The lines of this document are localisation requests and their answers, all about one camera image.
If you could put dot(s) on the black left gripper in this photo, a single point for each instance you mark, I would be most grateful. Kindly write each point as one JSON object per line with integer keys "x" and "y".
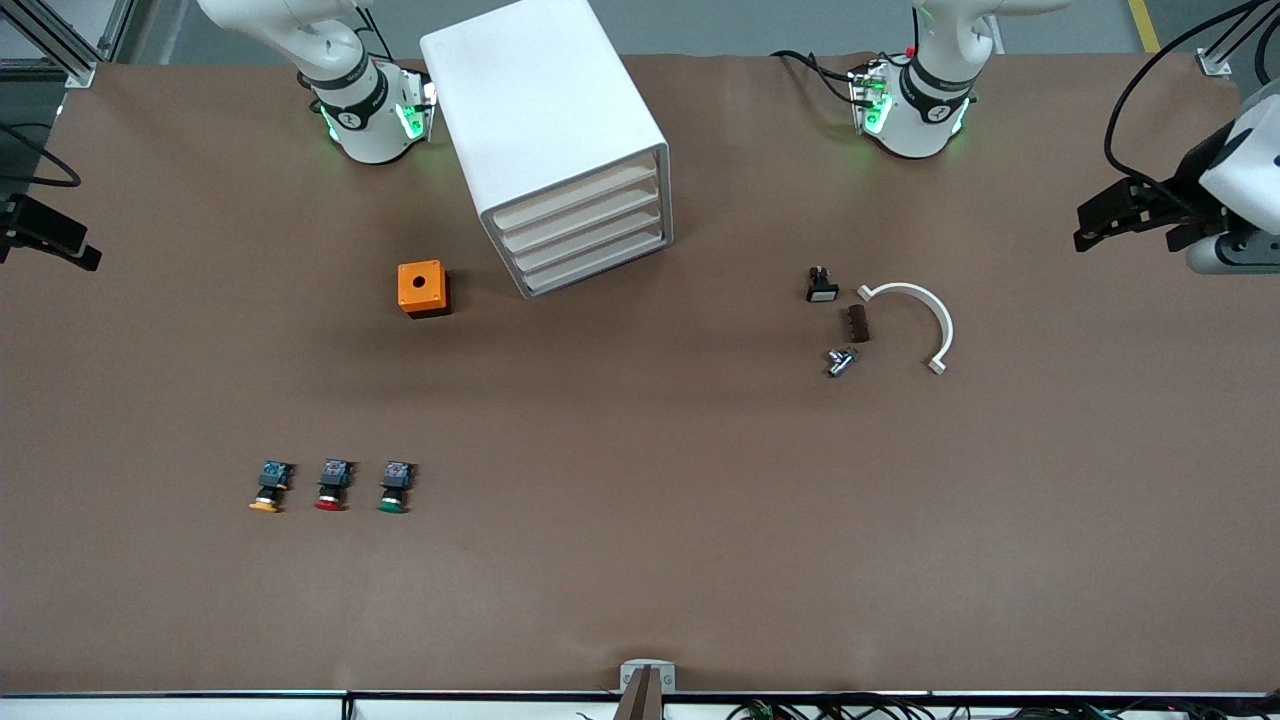
{"x": 1188, "y": 178}

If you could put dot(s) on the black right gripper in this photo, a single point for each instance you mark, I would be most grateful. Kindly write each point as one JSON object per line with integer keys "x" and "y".
{"x": 30, "y": 224}

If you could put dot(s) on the green push button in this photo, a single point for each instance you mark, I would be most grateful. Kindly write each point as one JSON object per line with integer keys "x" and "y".
{"x": 395, "y": 485}

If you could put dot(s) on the white plastic drawer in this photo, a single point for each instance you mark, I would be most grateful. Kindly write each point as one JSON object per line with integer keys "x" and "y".
{"x": 593, "y": 258}
{"x": 582, "y": 215}
{"x": 588, "y": 236}
{"x": 577, "y": 192}

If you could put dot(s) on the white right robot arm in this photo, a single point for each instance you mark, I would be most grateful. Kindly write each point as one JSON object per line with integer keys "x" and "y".
{"x": 360, "y": 130}

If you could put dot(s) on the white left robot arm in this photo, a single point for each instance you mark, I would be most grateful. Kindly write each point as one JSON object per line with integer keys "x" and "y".
{"x": 915, "y": 125}

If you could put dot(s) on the black white rectangular button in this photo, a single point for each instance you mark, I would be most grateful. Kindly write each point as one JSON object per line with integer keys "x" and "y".
{"x": 822, "y": 288}

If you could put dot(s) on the yellow push button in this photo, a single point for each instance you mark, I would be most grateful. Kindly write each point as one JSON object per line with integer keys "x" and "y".
{"x": 270, "y": 485}

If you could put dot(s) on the red push button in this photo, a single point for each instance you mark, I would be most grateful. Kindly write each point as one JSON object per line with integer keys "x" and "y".
{"x": 333, "y": 482}

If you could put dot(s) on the white drawer cabinet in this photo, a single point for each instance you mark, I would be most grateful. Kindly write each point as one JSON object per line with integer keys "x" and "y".
{"x": 530, "y": 100}

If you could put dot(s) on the brown terminal block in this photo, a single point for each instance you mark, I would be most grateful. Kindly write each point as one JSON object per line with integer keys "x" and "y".
{"x": 858, "y": 324}

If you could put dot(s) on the small silver metal connector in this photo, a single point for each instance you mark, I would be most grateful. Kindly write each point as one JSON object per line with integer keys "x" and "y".
{"x": 840, "y": 361}

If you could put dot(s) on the aluminium frame profile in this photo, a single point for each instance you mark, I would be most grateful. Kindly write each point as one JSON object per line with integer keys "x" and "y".
{"x": 1215, "y": 63}
{"x": 80, "y": 72}
{"x": 115, "y": 25}

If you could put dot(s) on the white curved bracket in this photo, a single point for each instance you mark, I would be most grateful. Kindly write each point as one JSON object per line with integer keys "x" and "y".
{"x": 945, "y": 320}

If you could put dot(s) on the orange button enclosure box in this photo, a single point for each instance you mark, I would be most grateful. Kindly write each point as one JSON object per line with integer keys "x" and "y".
{"x": 420, "y": 288}

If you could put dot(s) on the white table edge rail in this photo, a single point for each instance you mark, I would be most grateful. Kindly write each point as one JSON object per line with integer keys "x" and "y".
{"x": 200, "y": 706}

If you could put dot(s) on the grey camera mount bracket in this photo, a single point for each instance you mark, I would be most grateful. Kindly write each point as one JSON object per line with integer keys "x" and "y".
{"x": 647, "y": 680}

